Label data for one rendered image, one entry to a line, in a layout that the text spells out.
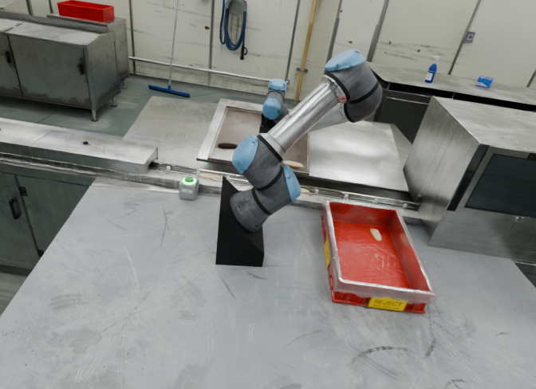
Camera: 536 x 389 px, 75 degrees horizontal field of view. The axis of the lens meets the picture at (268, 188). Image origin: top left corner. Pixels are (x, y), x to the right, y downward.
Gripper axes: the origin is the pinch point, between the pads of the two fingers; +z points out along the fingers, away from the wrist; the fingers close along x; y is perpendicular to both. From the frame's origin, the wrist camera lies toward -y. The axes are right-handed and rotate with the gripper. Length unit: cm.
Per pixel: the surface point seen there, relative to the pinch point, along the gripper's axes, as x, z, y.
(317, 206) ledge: 24.6, 7.7, -25.3
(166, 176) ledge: 27, 6, 43
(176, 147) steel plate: -7, 16, 52
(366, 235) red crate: 36, 7, -47
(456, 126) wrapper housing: 7, -34, -71
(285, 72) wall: -338, 117, 20
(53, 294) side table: 93, -2, 52
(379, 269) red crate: 55, 4, -50
